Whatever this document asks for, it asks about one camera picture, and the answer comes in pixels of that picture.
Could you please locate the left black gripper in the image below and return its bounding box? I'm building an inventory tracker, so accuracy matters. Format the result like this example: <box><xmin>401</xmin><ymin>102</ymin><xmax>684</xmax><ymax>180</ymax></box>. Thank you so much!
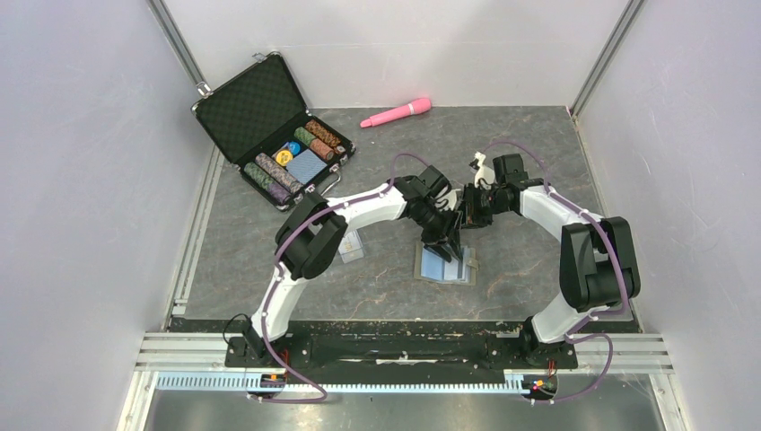
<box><xmin>414</xmin><ymin>200</ymin><xmax>463</xmax><ymax>263</ymax></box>

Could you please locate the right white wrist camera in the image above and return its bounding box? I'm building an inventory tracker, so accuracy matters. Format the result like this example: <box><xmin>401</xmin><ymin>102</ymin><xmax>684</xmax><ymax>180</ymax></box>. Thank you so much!
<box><xmin>468</xmin><ymin>152</ymin><xmax>495</xmax><ymax>189</ymax></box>

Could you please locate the pink wand massager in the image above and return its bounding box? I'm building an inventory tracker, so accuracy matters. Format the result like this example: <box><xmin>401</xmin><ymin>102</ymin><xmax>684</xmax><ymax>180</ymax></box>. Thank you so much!
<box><xmin>360</xmin><ymin>98</ymin><xmax>432</xmax><ymax>128</ymax></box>

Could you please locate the aluminium frame rail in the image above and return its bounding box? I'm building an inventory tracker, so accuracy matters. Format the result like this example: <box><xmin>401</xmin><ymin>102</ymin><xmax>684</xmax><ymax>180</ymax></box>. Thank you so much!
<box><xmin>136</xmin><ymin>332</ymin><xmax>675</xmax><ymax>375</ymax></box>

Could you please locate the clear acrylic card stand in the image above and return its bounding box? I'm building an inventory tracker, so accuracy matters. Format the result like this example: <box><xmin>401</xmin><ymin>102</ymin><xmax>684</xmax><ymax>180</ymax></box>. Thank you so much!
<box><xmin>338</xmin><ymin>231</ymin><xmax>364</xmax><ymax>264</ymax></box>

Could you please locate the white slotted cable duct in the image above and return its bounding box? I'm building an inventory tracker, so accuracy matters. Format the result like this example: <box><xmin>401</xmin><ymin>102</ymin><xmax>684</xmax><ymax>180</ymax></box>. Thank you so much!
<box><xmin>155</xmin><ymin>371</ymin><xmax>529</xmax><ymax>395</ymax></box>

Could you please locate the beige leather card holder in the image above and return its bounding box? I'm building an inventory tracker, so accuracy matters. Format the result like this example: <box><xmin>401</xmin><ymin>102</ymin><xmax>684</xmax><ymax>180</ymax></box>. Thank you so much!
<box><xmin>413</xmin><ymin>242</ymin><xmax>479</xmax><ymax>286</ymax></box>

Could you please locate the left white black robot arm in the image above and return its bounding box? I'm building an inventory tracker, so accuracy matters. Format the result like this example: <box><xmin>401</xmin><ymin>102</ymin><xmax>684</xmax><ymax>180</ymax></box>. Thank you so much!
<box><xmin>243</xmin><ymin>166</ymin><xmax>462</xmax><ymax>366</ymax></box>

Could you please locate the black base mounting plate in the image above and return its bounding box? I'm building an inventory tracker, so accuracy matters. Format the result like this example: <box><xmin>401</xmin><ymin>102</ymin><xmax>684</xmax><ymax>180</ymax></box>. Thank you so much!
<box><xmin>223</xmin><ymin>321</ymin><xmax>578</xmax><ymax>385</ymax></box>

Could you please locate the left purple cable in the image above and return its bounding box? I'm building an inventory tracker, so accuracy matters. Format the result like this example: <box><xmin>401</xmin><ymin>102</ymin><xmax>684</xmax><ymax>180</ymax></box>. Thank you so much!
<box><xmin>258</xmin><ymin>152</ymin><xmax>431</xmax><ymax>403</ymax></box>

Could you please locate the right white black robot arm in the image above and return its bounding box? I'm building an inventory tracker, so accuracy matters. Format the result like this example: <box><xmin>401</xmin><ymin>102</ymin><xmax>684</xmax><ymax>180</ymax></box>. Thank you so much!
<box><xmin>460</xmin><ymin>153</ymin><xmax>641</xmax><ymax>366</ymax></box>

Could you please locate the black poker chip case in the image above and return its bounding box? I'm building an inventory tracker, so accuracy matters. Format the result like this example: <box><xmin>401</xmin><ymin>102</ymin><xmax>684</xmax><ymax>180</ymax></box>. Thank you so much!
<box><xmin>191</xmin><ymin>51</ymin><xmax>356</xmax><ymax>211</ymax></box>

